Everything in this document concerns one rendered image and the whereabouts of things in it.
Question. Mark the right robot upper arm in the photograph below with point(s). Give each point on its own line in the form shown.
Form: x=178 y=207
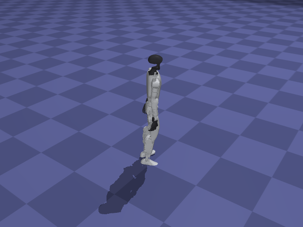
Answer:
x=155 y=84

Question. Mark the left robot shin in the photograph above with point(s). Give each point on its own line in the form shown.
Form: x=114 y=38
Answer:
x=144 y=135

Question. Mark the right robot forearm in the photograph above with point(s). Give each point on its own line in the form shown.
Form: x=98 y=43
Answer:
x=154 y=107

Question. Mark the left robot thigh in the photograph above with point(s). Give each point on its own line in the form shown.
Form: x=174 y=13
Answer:
x=146 y=129

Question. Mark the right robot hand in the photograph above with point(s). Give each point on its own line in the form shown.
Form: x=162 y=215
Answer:
x=154 y=124

